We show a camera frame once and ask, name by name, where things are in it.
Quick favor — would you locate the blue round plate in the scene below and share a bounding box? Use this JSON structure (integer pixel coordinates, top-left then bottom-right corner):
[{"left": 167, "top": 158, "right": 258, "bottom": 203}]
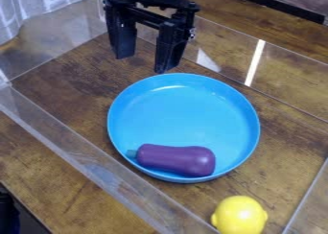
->
[{"left": 108, "top": 73, "right": 260, "bottom": 183}]

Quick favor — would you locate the clear acrylic barrier wall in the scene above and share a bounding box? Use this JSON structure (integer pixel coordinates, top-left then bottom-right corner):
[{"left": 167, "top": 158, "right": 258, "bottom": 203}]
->
[{"left": 0, "top": 0, "right": 328, "bottom": 234}]

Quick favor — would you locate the purple toy eggplant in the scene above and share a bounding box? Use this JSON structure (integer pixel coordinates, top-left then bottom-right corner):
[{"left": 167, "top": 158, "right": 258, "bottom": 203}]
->
[{"left": 127, "top": 144, "right": 215, "bottom": 177}]

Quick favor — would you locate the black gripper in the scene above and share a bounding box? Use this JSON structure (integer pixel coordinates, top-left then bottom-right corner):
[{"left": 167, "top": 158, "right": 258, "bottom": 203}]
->
[{"left": 104, "top": 0, "right": 200, "bottom": 74}]

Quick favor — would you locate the yellow toy lemon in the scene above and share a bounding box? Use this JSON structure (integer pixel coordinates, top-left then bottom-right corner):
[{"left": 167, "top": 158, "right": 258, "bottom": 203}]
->
[{"left": 211, "top": 196, "right": 268, "bottom": 234}]

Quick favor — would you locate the black bar on table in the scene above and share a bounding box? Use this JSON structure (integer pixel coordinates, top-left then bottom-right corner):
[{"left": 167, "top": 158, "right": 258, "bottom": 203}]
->
[{"left": 247, "top": 0, "right": 326, "bottom": 25}]

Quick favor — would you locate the white patterned curtain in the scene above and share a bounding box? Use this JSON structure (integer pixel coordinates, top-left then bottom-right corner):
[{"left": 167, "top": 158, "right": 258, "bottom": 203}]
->
[{"left": 0, "top": 0, "right": 82, "bottom": 45}]

